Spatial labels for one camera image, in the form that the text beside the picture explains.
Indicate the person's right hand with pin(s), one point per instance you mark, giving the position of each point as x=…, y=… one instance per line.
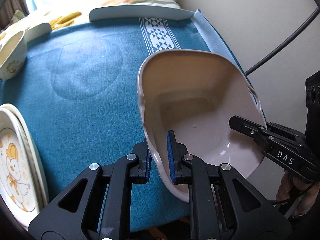
x=300, y=197

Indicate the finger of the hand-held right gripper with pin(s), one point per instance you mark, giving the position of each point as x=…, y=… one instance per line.
x=247, y=127
x=287, y=133

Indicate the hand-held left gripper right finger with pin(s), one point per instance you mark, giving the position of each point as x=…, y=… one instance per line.
x=171, y=160

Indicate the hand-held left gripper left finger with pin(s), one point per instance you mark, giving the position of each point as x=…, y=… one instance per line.
x=147, y=172

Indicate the floral striped blanket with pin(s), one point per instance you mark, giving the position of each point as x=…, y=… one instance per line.
x=82, y=7

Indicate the green patterned pillow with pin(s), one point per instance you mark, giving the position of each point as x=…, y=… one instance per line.
x=17, y=16

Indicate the blue tablecloth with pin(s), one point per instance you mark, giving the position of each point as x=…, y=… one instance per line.
x=95, y=85

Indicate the light blue cloth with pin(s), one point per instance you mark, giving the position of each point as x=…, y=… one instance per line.
x=215, y=37

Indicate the white duck bow plate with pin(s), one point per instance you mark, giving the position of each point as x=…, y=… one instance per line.
x=12, y=160

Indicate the yellow duck plate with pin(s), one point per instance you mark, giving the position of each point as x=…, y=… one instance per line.
x=43, y=180

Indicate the pale yellow bowl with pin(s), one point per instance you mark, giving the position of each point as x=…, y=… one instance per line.
x=12, y=55

